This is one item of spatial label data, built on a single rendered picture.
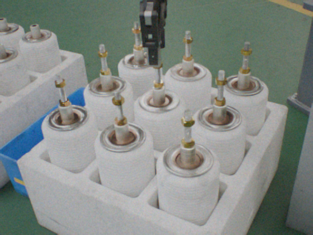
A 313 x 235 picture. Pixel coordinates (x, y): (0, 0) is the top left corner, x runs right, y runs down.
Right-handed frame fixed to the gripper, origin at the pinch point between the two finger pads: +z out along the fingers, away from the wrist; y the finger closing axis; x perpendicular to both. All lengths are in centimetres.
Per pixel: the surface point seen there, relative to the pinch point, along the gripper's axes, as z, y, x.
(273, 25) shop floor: 36, 95, -35
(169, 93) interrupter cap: 10.1, 2.2, -1.7
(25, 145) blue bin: 27.0, 5.3, 32.4
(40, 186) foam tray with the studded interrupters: 21.6, -12.0, 21.1
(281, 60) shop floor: 36, 64, -34
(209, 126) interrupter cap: 10.1, -7.6, -9.2
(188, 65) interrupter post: 8.3, 9.7, -4.8
